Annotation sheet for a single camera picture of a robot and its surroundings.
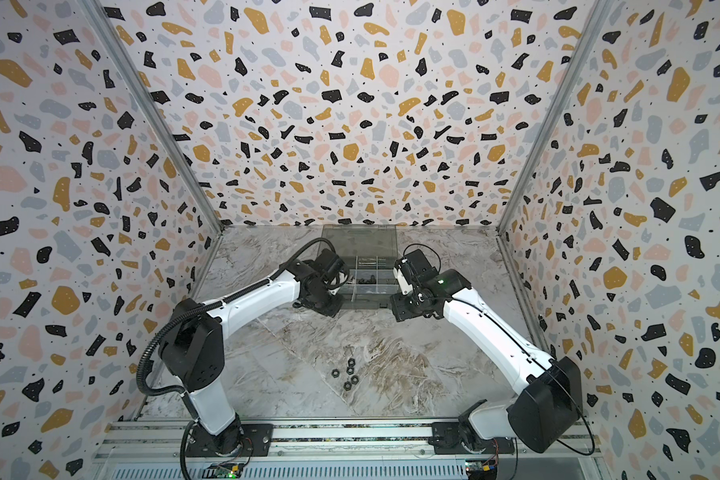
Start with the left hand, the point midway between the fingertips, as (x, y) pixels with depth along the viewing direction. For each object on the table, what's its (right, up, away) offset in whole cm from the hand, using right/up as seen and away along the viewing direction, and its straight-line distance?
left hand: (335, 304), depth 87 cm
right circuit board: (+37, -37, -15) cm, 55 cm away
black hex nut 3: (+4, -22, -4) cm, 23 cm away
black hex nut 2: (+6, -21, -3) cm, 22 cm away
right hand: (+18, +2, -8) cm, 19 cm away
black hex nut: (0, -20, -2) cm, 20 cm away
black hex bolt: (+10, +5, +16) cm, 20 cm away
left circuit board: (-24, -36, -17) cm, 46 cm away
